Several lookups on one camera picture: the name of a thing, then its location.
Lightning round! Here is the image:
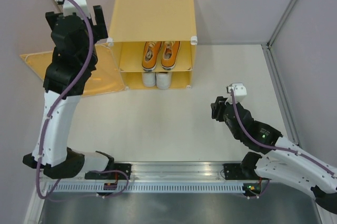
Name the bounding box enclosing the yellow cabinet door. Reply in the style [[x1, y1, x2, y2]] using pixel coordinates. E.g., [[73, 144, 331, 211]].
[[19, 43, 125, 97]]

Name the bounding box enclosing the orange canvas sneaker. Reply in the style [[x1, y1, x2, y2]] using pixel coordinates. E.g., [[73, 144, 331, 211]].
[[142, 41, 162, 72], [161, 41, 181, 70]]

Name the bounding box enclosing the yellow plastic shoe cabinet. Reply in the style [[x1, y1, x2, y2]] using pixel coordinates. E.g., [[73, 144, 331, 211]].
[[107, 0, 198, 89]]

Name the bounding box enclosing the white sneaker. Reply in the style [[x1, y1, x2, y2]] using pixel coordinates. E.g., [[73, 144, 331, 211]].
[[142, 72, 156, 87], [156, 72, 172, 90]]

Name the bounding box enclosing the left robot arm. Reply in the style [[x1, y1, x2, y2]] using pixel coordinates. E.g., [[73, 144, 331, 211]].
[[23, 5, 115, 179]]

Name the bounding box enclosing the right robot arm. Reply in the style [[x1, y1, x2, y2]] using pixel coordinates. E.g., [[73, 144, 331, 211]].
[[211, 96, 336, 213]]

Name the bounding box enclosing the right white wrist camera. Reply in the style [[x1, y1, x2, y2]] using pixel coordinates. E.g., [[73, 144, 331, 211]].
[[226, 83, 247, 104]]

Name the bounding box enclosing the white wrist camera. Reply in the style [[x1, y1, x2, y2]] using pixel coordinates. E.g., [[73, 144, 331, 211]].
[[226, 83, 247, 104], [54, 0, 89, 17]]

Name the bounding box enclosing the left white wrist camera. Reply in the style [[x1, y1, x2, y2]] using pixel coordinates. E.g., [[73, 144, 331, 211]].
[[54, 0, 89, 17]]

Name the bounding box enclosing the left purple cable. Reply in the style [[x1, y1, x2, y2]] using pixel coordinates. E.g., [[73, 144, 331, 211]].
[[35, 0, 93, 200]]

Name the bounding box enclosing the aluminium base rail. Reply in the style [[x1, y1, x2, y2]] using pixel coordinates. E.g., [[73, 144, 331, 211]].
[[42, 162, 323, 182]]

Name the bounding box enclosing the white slotted cable duct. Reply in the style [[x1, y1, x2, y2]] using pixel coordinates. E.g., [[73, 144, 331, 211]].
[[54, 182, 244, 194]]

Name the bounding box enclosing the right aluminium frame post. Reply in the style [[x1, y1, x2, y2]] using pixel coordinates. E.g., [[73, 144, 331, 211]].
[[266, 0, 298, 49]]

